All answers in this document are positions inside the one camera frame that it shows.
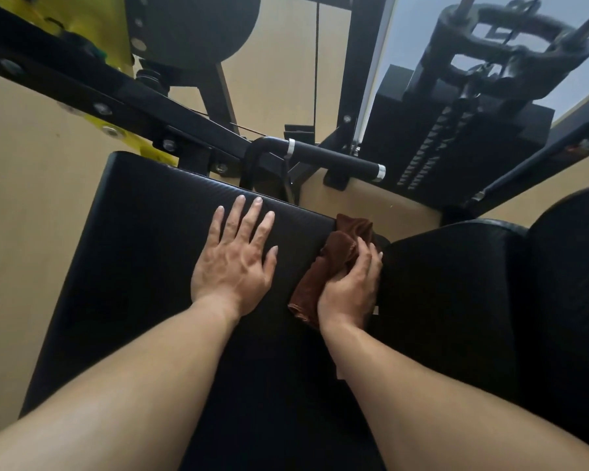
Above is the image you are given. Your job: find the person's right hand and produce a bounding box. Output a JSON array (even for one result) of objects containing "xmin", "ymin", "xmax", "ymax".
[{"xmin": 316, "ymin": 236, "xmax": 384, "ymax": 334}]

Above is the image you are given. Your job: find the person's left hand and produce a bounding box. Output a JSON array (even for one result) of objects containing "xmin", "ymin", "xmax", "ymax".
[{"xmin": 190, "ymin": 195, "xmax": 279, "ymax": 320}]

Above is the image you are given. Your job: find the brown cleaning cloth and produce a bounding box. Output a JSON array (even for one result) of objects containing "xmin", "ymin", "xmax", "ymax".
[{"xmin": 288, "ymin": 214, "xmax": 380, "ymax": 330}]

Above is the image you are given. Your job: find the person's right forearm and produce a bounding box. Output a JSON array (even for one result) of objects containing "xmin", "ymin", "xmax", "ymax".
[{"xmin": 319, "ymin": 320, "xmax": 589, "ymax": 471}]

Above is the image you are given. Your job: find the person's left forearm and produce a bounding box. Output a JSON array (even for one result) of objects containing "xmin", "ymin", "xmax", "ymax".
[{"xmin": 0, "ymin": 294, "xmax": 241, "ymax": 471}]

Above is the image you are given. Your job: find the black padded cushion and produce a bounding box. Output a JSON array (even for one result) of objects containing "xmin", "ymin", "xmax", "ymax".
[
  {"xmin": 518, "ymin": 183, "xmax": 589, "ymax": 458},
  {"xmin": 373, "ymin": 218, "xmax": 530, "ymax": 405}
]

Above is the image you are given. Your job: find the large black padded seat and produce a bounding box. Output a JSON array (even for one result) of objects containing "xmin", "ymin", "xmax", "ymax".
[{"xmin": 20, "ymin": 151, "xmax": 389, "ymax": 471}]

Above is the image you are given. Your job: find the black rounded back pad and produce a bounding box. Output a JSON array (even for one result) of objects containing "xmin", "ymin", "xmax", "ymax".
[{"xmin": 123, "ymin": 0, "xmax": 262, "ymax": 70}]

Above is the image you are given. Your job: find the black foam grip handle bar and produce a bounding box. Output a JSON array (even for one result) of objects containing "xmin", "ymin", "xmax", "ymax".
[{"xmin": 240, "ymin": 136, "xmax": 387, "ymax": 191}]

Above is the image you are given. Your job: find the thin black steel cable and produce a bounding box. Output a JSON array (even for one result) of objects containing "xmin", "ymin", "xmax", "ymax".
[{"xmin": 313, "ymin": 1, "xmax": 321, "ymax": 144}]

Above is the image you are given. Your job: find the black steel frame beam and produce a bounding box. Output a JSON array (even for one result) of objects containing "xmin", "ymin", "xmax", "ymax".
[{"xmin": 0, "ymin": 2, "xmax": 256, "ymax": 178}]

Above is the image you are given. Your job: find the black slanted frame bar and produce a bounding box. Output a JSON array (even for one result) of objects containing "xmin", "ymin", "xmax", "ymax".
[{"xmin": 464, "ymin": 90, "xmax": 589, "ymax": 218}]

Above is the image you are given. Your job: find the black upright frame post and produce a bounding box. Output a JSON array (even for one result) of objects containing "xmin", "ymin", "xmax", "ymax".
[{"xmin": 335, "ymin": 0, "xmax": 399, "ymax": 145}]

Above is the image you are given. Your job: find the yellow machine frame plate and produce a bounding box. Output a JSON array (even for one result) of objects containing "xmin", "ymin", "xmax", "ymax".
[{"xmin": 0, "ymin": 0, "xmax": 179, "ymax": 168}]

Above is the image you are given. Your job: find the black weight stack top bracket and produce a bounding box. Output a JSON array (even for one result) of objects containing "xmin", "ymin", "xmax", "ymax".
[{"xmin": 410, "ymin": 1, "xmax": 589, "ymax": 102}]

